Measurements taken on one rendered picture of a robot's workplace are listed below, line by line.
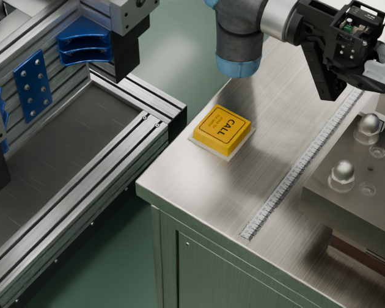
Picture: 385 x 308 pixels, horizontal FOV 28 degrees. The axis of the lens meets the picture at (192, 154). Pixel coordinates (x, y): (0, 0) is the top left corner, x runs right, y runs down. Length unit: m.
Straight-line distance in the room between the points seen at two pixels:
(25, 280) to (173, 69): 0.98
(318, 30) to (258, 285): 0.40
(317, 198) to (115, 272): 1.17
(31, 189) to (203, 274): 0.87
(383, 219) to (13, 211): 1.22
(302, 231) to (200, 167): 0.19
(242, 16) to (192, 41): 1.55
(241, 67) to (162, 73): 1.37
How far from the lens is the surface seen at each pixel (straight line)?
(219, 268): 1.26
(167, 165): 1.23
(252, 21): 1.16
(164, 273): 1.41
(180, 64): 2.63
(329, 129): 1.30
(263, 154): 1.25
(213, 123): 1.26
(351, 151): 1.11
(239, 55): 1.23
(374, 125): 1.10
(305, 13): 1.12
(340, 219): 1.08
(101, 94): 2.27
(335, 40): 1.10
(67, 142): 2.17
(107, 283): 2.15
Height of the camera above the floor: 1.89
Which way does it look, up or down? 53 degrees down
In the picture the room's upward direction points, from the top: 1 degrees clockwise
